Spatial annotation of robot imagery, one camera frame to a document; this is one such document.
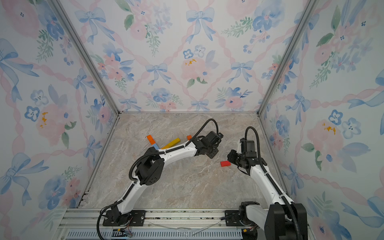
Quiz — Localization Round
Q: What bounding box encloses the red rectangular block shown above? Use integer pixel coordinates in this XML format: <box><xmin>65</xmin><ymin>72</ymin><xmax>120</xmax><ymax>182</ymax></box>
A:
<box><xmin>220</xmin><ymin>161</ymin><xmax>231</xmax><ymax>167</ymax></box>

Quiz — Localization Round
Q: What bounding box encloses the long yellow block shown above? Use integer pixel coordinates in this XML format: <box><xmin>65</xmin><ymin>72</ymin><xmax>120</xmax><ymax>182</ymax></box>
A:
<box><xmin>168</xmin><ymin>138</ymin><xmax>181</xmax><ymax>148</ymax></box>

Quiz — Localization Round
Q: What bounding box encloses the light blue block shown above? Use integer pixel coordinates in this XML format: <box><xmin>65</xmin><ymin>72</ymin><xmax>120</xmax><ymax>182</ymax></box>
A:
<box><xmin>152</xmin><ymin>144</ymin><xmax>160</xmax><ymax>150</ymax></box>

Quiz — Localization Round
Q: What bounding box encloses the small orange block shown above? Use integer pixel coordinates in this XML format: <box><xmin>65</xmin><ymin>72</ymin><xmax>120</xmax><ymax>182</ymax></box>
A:
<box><xmin>147</xmin><ymin>135</ymin><xmax>156</xmax><ymax>145</ymax></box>

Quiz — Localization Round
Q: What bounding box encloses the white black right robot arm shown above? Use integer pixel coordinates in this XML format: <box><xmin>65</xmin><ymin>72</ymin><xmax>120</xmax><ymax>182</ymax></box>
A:
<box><xmin>228</xmin><ymin>138</ymin><xmax>308</xmax><ymax>240</ymax></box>

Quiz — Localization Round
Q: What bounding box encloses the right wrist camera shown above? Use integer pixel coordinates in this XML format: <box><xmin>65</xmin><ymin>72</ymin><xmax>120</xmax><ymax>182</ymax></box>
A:
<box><xmin>237</xmin><ymin>138</ymin><xmax>244</xmax><ymax>154</ymax></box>

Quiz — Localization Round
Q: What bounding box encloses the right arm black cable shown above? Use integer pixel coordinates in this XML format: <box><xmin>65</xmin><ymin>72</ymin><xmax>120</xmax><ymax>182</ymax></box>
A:
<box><xmin>244</xmin><ymin>126</ymin><xmax>302</xmax><ymax>240</ymax></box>

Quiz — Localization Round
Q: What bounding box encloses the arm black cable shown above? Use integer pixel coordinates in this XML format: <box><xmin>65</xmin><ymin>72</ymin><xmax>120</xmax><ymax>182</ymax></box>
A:
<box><xmin>244</xmin><ymin>126</ymin><xmax>302</xmax><ymax>240</ymax></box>
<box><xmin>95</xmin><ymin>118</ymin><xmax>220</xmax><ymax>240</ymax></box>

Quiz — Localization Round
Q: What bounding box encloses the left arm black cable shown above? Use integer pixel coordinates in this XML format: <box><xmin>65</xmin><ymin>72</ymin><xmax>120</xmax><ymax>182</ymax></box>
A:
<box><xmin>95</xmin><ymin>118</ymin><xmax>220</xmax><ymax>240</ymax></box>

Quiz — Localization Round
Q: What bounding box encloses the aluminium corner post left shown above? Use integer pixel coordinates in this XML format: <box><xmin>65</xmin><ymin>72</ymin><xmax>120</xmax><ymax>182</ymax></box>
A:
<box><xmin>48</xmin><ymin>0</ymin><xmax>121</xmax><ymax>116</ymax></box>

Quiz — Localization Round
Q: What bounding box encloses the aluminium corner post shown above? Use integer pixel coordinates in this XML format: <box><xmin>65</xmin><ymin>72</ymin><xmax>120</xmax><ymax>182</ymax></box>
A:
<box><xmin>257</xmin><ymin>0</ymin><xmax>318</xmax><ymax>117</ymax></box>
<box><xmin>48</xmin><ymin>0</ymin><xmax>121</xmax><ymax>116</ymax></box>

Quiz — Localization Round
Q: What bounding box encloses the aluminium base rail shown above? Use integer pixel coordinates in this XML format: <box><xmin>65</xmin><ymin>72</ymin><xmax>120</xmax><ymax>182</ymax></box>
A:
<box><xmin>53</xmin><ymin>209</ymin><xmax>267</xmax><ymax>240</ymax></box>

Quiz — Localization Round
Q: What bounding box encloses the aluminium corner post right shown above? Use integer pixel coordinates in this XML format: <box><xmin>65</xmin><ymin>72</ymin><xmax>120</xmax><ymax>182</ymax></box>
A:
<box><xmin>257</xmin><ymin>0</ymin><xmax>318</xmax><ymax>117</ymax></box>

